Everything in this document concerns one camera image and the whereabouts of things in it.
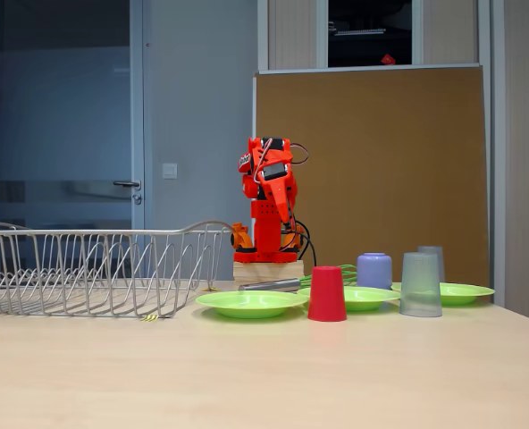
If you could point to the yellow black striped tape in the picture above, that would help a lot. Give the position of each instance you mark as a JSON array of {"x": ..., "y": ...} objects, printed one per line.
[{"x": 150, "y": 318}]

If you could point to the small red item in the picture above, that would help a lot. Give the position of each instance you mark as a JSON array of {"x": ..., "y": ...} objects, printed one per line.
[{"x": 387, "y": 59}]

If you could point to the white spiral notebook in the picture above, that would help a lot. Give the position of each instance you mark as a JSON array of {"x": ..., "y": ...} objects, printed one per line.
[{"x": 358, "y": 31}]

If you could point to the white light switch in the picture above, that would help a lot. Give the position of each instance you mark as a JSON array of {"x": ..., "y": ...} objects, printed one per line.
[{"x": 170, "y": 170}]

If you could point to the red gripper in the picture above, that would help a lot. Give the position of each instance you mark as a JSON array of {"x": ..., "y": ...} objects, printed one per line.
[{"x": 279, "y": 187}]

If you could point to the green yellow twist tie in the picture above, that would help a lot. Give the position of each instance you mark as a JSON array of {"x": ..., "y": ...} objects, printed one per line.
[{"x": 211, "y": 289}]

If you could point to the brown cork board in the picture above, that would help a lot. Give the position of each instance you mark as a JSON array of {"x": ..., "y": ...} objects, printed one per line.
[{"x": 358, "y": 201}]

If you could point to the red robot arm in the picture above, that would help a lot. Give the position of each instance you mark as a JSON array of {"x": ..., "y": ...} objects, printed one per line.
[{"x": 269, "y": 232}]

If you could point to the red plastic cup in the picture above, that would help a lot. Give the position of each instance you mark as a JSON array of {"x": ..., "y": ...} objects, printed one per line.
[{"x": 327, "y": 295}]

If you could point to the purple plastic mug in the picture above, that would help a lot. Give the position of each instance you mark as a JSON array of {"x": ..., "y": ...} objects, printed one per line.
[{"x": 374, "y": 270}]

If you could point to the grey translucent plastic cup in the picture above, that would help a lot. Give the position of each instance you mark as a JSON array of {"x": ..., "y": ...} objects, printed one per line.
[
  {"x": 430, "y": 249},
  {"x": 421, "y": 286}
]

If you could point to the wooden base block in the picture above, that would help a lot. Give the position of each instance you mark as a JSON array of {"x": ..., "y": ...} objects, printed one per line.
[{"x": 264, "y": 270}]

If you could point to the green plastic plate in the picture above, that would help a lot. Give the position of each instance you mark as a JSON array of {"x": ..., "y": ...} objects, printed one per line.
[
  {"x": 465, "y": 292},
  {"x": 251, "y": 304},
  {"x": 367, "y": 297}
]

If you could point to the glass office door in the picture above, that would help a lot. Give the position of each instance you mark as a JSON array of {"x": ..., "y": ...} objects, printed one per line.
[{"x": 68, "y": 111}]

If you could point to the orange plastic clamp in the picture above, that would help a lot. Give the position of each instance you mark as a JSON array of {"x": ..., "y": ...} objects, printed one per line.
[
  {"x": 293, "y": 241},
  {"x": 240, "y": 239}
]

